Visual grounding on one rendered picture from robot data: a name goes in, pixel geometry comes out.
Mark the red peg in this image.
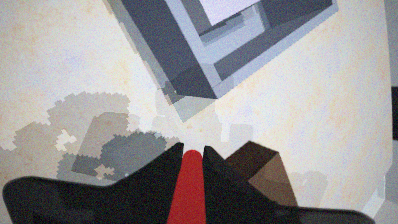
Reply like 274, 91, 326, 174
167, 150, 206, 224

